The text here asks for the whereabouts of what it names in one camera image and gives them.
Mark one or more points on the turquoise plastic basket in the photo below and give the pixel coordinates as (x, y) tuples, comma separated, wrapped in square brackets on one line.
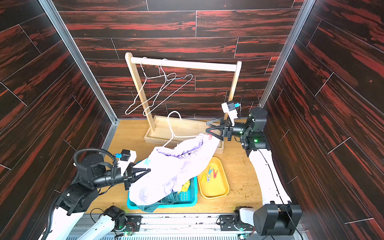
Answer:
[(189, 198)]

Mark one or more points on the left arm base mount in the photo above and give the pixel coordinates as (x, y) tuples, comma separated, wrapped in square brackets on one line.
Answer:
[(128, 223)]

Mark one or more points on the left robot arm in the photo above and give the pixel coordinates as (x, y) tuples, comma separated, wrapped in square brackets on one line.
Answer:
[(96, 169)]

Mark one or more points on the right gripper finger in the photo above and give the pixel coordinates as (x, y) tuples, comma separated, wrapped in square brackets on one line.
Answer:
[(219, 122), (216, 132)]

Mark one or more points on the blue wire hanger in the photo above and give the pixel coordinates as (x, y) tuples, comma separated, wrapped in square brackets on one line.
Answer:
[(172, 84)]

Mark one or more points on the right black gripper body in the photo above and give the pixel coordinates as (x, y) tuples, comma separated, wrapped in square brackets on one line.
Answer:
[(226, 131)]

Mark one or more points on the yellow clothespin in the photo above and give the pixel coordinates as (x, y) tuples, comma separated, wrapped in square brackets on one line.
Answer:
[(204, 178)]

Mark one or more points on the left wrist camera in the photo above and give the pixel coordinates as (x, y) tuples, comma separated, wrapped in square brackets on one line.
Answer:
[(124, 159)]

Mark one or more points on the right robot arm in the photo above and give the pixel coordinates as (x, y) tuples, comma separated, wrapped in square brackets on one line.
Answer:
[(278, 216)]

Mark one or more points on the lilac shorts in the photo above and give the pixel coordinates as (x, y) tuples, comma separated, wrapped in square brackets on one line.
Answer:
[(194, 155)]

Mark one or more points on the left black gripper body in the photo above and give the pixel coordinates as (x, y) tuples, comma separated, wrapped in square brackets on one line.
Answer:
[(127, 178)]

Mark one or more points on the green shorts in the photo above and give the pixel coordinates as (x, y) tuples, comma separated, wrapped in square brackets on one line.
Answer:
[(171, 199)]

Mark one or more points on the yellow plastic tray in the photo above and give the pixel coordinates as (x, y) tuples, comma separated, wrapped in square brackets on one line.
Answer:
[(218, 187)]

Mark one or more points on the wooden clothes rack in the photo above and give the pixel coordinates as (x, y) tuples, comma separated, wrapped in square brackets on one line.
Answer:
[(158, 131)]

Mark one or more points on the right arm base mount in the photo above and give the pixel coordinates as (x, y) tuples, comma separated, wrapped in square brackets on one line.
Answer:
[(227, 222)]

